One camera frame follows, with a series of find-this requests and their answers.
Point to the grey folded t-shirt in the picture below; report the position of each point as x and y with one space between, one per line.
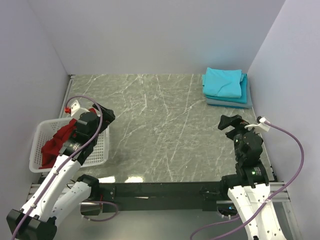
236 105

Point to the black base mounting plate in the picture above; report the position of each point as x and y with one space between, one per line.
155 196

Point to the teal folded t-shirt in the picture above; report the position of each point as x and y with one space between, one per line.
244 93

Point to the light blue folded t-shirt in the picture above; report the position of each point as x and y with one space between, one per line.
222 83

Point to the white plastic laundry basket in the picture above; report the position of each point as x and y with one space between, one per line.
46 130

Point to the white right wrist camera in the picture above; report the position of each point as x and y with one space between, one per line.
262 125

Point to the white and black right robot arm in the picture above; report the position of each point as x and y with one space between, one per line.
249 188

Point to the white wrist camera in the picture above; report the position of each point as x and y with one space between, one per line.
262 125
75 110

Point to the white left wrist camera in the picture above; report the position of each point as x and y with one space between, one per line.
75 110

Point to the red t-shirt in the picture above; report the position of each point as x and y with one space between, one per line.
51 148

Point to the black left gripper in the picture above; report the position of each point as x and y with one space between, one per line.
108 116

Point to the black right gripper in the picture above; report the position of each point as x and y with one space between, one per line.
236 120

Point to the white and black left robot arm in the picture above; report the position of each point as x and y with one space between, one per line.
39 217

